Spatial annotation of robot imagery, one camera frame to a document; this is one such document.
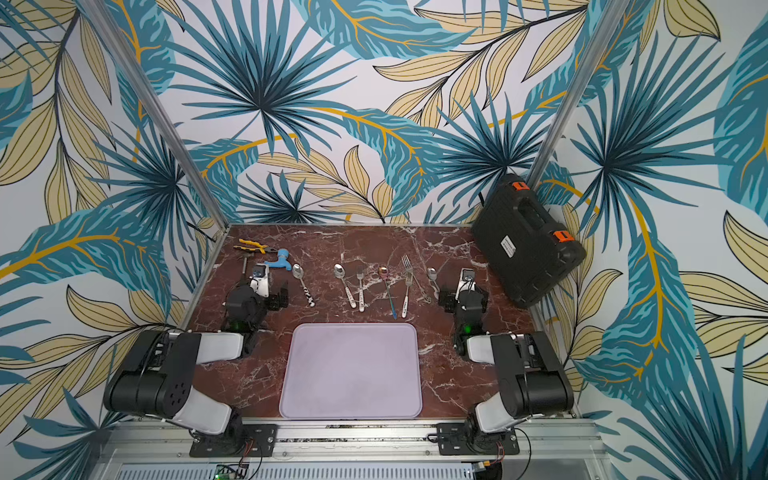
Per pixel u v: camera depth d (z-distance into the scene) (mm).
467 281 778
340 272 1040
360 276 1055
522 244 916
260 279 784
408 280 1034
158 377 456
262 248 1099
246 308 707
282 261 1063
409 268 1068
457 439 735
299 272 1034
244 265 1063
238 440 666
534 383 452
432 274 1042
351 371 837
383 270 1036
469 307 702
